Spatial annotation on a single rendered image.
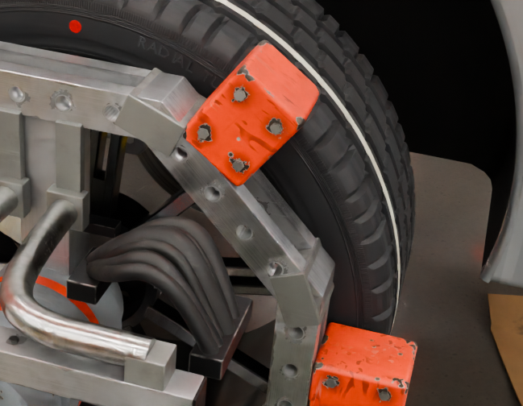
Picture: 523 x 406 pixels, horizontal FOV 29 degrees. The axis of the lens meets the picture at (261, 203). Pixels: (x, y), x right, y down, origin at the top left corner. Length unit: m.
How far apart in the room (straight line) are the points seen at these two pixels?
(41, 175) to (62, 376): 0.23
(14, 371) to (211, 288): 0.16
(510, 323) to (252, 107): 1.84
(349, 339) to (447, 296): 1.70
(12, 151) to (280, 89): 0.25
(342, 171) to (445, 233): 2.02
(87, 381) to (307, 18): 0.47
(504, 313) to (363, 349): 1.67
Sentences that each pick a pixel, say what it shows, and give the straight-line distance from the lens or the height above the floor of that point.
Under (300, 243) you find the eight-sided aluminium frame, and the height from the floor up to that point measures 0.99.
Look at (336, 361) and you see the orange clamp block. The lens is 0.96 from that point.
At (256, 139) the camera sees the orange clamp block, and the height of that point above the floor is 1.10.
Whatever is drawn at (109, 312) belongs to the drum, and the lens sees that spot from 1.00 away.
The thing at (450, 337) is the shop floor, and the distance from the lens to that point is 2.54.
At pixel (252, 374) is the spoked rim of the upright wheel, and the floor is 0.77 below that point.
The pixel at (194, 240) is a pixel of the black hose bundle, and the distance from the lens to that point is 0.83.
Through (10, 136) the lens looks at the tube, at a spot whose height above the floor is 1.06.
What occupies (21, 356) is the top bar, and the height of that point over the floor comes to 0.98.
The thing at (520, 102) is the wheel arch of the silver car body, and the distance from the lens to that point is 1.25.
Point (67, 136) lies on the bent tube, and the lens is 0.90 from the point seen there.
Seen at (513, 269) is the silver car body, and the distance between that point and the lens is 1.36.
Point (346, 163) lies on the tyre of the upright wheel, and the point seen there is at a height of 1.05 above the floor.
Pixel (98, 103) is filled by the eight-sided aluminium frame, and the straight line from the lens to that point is 0.88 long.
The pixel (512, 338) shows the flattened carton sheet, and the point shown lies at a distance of 2.57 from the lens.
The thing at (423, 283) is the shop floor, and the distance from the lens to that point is 2.71.
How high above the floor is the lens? 1.48
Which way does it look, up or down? 30 degrees down
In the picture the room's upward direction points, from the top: 6 degrees clockwise
